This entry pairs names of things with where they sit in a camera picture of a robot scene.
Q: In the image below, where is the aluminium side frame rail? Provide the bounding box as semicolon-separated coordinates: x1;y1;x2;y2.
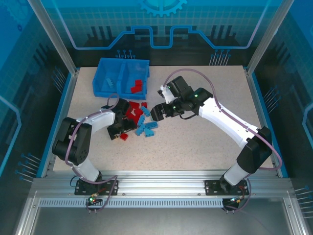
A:
40;68;80;178
244;66;291;179

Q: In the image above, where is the slotted grey cable duct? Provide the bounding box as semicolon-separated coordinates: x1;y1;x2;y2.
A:
38;198;224;209

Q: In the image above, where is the blue plastic bin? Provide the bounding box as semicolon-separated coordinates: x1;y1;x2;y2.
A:
92;58;123;97
117;59;150;100

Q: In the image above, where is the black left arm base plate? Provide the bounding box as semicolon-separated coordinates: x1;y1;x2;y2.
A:
74;179;120;196

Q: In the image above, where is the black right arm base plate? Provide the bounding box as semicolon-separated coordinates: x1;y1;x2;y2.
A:
204;179;249;196

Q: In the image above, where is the small lit circuit board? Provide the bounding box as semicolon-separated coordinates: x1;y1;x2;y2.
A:
85;193;103;206
224;195;245;206

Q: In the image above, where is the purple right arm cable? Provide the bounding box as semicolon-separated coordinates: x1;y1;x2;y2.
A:
163;68;283;213

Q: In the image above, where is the aluminium mounting rail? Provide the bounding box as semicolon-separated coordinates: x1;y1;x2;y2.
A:
31;170;295;196

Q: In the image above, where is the grey metal bottom panel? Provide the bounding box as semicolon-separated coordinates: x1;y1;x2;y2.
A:
13;190;311;235

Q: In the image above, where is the aluminium frame post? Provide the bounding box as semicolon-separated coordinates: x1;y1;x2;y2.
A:
26;0;80;75
246;0;295;76

